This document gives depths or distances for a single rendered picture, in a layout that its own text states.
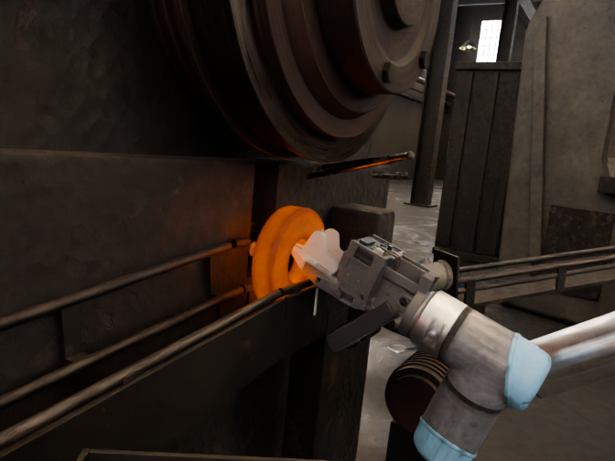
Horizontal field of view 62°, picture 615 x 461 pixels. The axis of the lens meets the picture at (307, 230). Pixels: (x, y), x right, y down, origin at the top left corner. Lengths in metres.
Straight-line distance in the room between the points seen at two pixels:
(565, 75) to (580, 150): 0.44
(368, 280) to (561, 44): 2.91
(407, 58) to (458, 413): 0.45
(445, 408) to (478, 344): 0.09
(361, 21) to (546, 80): 2.89
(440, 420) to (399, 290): 0.16
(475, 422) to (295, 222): 0.33
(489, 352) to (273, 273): 0.28
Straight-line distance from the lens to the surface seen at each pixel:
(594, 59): 3.37
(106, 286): 0.57
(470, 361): 0.63
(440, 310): 0.63
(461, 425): 0.67
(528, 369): 0.63
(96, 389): 0.49
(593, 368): 0.74
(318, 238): 0.69
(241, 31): 0.55
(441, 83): 9.66
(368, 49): 0.61
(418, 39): 0.77
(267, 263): 0.68
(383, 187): 1.15
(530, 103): 3.44
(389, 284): 0.66
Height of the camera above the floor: 0.90
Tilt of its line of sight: 10 degrees down
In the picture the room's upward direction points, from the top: 5 degrees clockwise
